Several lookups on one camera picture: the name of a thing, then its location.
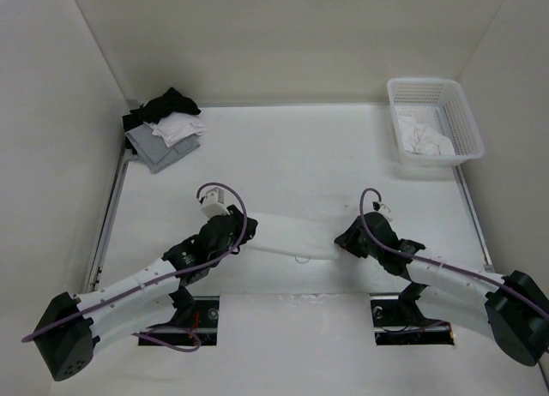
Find white tank top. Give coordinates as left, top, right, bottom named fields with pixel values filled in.
left=246, top=213, right=340, bottom=261

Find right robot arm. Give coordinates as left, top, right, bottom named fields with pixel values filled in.
left=335, top=212, right=548, bottom=367

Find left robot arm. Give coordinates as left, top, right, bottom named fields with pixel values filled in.
left=29, top=205, right=258, bottom=381

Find grey folded tank top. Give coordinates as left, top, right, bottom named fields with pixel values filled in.
left=125, top=124, right=200, bottom=174

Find white tank tops in basket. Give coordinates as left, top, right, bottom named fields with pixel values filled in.
left=395, top=106, right=455, bottom=156

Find black folded tank top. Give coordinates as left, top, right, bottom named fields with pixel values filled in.
left=122, top=87, right=202, bottom=132

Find white plastic basket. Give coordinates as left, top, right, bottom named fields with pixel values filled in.
left=387, top=77, right=485, bottom=167

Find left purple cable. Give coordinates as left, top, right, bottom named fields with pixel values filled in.
left=21, top=182, right=250, bottom=354

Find purple cable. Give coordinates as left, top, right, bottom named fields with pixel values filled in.
left=21, top=182, right=250, bottom=354
left=359, top=188, right=549, bottom=320

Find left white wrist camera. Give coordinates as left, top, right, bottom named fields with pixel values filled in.
left=200, top=187, right=229, bottom=219

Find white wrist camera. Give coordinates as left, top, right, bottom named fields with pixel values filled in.
left=372, top=201, right=394, bottom=222
left=200, top=187, right=229, bottom=219

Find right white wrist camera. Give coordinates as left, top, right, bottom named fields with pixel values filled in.
left=372, top=201, right=394, bottom=222

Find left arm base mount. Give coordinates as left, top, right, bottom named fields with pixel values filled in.
left=138, top=288, right=220, bottom=351

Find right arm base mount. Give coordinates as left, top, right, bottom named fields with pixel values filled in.
left=370, top=283, right=455, bottom=346

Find metal table frame rail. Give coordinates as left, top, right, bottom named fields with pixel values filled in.
left=79, top=136, right=135, bottom=293

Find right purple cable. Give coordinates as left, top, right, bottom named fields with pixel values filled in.
left=359, top=188, right=549, bottom=320

